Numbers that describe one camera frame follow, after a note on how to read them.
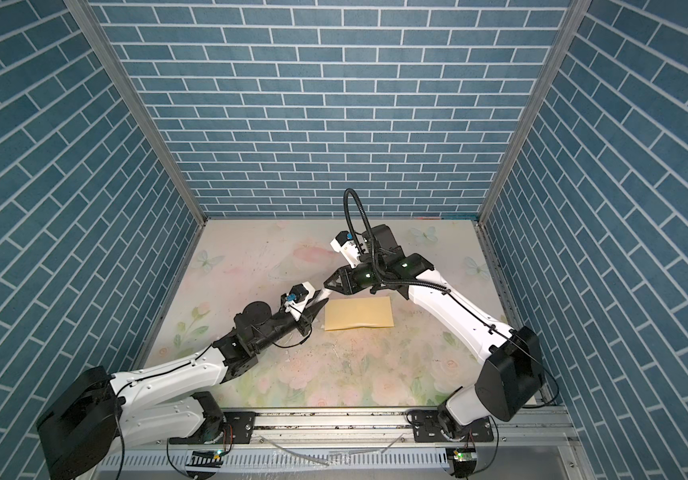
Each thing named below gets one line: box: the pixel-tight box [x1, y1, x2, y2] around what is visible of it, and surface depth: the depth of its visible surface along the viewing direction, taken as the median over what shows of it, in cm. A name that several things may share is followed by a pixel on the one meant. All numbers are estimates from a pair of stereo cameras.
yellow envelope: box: [324, 296, 394, 330], surface depth 97 cm
